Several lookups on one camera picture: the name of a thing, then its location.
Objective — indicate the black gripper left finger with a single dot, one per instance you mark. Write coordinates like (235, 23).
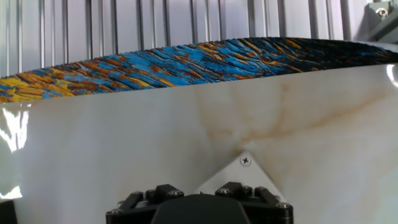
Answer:
(133, 208)

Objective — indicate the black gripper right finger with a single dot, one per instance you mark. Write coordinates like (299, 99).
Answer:
(267, 208)

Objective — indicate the grey box red button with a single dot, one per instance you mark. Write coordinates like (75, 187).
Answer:
(239, 177)

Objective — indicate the marble pattern mat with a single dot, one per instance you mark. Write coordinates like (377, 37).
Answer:
(93, 155)

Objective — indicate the blue starry painting cloth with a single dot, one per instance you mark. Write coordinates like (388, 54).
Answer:
(186, 65)

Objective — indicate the aluminium profile post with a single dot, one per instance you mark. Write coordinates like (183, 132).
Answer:
(379, 25)

